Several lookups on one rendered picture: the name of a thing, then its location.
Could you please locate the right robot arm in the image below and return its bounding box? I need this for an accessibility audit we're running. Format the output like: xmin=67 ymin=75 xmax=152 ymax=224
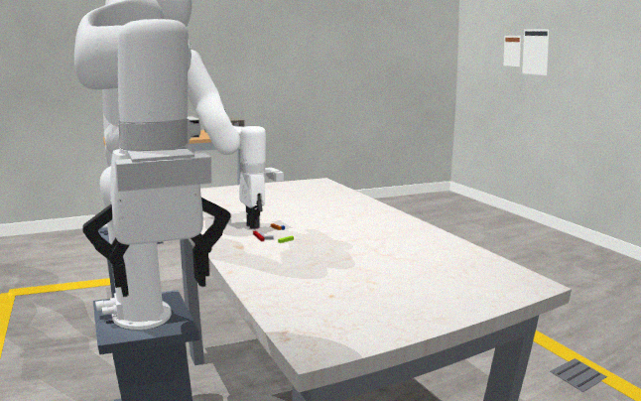
xmin=74 ymin=0 xmax=211 ymax=330

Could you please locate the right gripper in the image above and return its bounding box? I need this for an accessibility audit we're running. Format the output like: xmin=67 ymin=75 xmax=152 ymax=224
xmin=82 ymin=147 xmax=231 ymax=297

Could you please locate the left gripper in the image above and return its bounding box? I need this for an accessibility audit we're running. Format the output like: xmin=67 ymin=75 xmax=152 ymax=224
xmin=239 ymin=172 xmax=265 ymax=229

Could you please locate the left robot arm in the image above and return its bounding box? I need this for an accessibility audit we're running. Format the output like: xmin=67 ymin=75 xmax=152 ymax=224
xmin=188 ymin=50 xmax=284 ymax=182

